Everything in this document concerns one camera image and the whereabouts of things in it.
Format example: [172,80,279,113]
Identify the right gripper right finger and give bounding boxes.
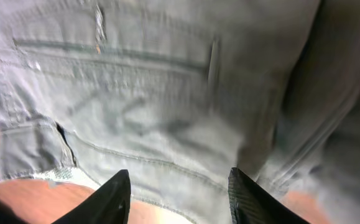
[228,167,308,224]

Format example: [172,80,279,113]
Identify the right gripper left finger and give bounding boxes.
[53,169,131,224]

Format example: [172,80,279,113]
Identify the grey shorts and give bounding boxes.
[0,0,360,223]

